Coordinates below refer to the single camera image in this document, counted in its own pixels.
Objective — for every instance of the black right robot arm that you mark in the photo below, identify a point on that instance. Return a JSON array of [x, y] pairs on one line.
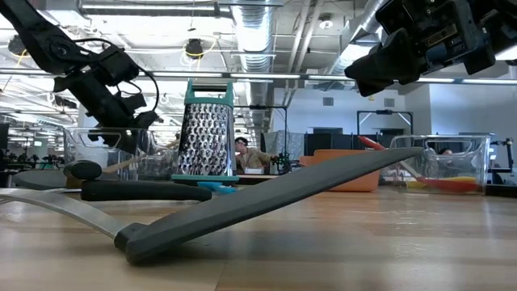
[[507, 24]]

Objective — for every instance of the person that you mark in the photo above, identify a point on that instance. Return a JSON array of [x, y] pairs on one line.
[[445, 151], [252, 157]]

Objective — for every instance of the black metal frame stand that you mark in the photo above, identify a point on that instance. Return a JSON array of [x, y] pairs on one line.
[[383, 112]]

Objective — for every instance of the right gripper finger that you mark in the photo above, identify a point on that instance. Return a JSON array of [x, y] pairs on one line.
[[372, 89], [383, 64]]

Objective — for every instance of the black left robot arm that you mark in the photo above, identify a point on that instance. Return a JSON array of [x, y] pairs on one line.
[[40, 36]]

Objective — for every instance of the clear plastic bin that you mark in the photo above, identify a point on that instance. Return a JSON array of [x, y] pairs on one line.
[[452, 161], [81, 149]]

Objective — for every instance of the square black spatula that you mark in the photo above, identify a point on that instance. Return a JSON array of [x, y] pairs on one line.
[[262, 198]]

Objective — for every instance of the small black robot arm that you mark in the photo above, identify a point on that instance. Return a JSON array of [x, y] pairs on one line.
[[282, 161]]

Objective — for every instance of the black ceiling camera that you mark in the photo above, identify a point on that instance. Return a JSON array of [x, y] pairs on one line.
[[16, 46], [194, 46]]

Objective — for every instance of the round black spatula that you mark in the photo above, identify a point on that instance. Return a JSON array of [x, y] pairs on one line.
[[145, 190], [82, 169]]

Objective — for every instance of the black cabinet row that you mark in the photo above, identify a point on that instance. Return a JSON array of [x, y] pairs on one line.
[[331, 141]]

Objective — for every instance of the wooden slotted spatula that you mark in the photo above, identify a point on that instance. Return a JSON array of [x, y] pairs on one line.
[[121, 163]]

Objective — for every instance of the orange plastic bin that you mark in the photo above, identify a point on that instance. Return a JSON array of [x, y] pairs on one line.
[[359, 182]]

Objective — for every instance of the yellow plastic spoon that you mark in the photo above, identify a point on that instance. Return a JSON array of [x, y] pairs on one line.
[[464, 178]]

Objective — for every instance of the blue plastic spoon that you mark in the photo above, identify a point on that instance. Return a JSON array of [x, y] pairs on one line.
[[218, 188]]

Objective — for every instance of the teal metal box grater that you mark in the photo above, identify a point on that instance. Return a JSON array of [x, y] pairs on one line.
[[206, 137]]

